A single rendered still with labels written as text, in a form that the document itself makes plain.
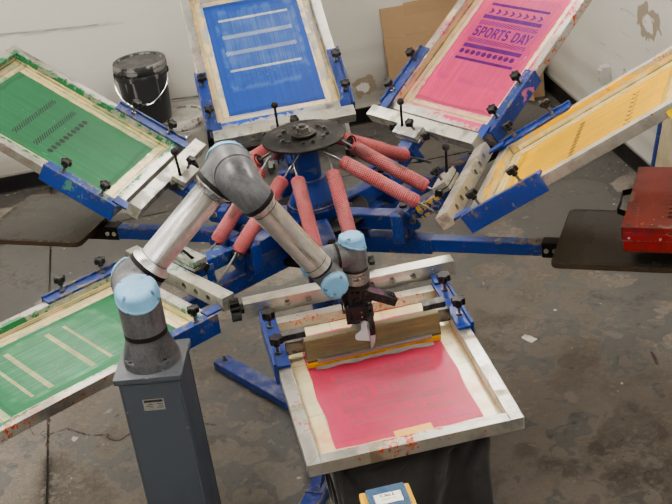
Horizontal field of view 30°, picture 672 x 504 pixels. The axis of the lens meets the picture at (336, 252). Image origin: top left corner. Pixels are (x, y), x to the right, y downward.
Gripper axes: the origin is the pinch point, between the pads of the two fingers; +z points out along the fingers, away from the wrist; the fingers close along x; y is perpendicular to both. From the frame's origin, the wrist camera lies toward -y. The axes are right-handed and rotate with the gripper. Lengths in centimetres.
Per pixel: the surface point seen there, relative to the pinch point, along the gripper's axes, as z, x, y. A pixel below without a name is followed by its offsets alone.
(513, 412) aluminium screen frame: 1, 49, -27
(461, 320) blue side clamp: 0.3, -0.4, -27.5
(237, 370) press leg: 95, -154, 36
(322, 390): 5.1, 13.3, 18.3
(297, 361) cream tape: 5.1, -4.8, 22.5
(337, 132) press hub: -30, -90, -12
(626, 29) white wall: 22, -286, -200
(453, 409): 5.0, 36.4, -14.0
